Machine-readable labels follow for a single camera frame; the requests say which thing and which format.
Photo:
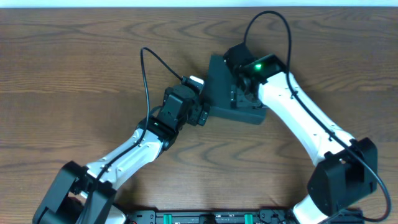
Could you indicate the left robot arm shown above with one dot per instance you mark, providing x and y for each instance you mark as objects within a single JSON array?
[{"x": 85, "y": 194}]

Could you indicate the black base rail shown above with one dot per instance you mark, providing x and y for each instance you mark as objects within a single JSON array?
[{"x": 264, "y": 216}]

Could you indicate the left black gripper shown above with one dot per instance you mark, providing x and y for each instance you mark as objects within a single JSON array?
[{"x": 199, "y": 114}]

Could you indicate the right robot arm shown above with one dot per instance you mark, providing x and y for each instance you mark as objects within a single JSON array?
[{"x": 345, "y": 168}]

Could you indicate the dark green box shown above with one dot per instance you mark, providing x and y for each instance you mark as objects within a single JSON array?
[{"x": 220, "y": 92}]

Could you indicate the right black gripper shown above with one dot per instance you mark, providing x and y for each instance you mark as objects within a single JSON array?
[{"x": 235, "y": 97}]

